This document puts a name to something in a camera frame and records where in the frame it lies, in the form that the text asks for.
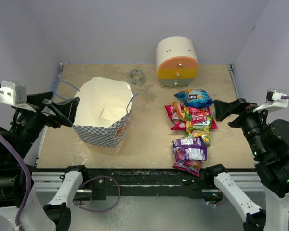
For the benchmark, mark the green Fox's candy bag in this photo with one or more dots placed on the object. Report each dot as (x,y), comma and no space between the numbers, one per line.
(201,129)

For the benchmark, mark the red small candy packet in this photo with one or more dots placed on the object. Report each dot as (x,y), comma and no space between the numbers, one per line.
(198,118)

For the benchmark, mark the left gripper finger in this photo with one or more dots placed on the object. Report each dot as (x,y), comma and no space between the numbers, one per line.
(36,100)
(62,113)

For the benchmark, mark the aluminium frame rail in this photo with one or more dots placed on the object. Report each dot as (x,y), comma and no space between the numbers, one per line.
(246,181)

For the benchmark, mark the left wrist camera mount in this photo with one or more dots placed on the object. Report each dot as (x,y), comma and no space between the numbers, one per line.
(14,94)

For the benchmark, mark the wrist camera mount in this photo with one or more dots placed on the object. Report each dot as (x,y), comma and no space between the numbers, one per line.
(274,99)
(14,94)

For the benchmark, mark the checkered paper bag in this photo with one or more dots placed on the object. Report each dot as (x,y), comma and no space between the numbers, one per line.
(103,114)

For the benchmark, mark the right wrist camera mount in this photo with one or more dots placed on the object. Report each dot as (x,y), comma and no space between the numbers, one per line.
(274,99)

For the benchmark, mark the orange snack packet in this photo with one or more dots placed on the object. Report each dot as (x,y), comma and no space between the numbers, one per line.
(206,111)

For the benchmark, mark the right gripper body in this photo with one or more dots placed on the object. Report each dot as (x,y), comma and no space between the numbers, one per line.
(251,122)

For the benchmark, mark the pink REAL crisps bag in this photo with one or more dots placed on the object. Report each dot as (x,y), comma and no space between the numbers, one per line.
(174,117)

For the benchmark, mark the blue snack bag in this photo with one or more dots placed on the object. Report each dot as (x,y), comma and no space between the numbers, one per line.
(196,98)

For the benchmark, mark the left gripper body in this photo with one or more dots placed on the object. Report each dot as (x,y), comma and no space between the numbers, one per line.
(27,124)

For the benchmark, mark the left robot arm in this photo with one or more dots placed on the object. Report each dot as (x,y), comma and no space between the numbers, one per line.
(18,200)

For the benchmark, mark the purple snack packet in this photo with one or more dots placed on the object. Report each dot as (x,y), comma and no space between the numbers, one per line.
(189,153)

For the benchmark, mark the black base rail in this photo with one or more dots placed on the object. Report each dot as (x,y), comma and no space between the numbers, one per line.
(101,183)

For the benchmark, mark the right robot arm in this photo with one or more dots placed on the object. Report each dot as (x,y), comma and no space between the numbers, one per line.
(269,143)

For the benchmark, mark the white mini drawer cabinet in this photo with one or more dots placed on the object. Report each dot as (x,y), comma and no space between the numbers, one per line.
(176,62)

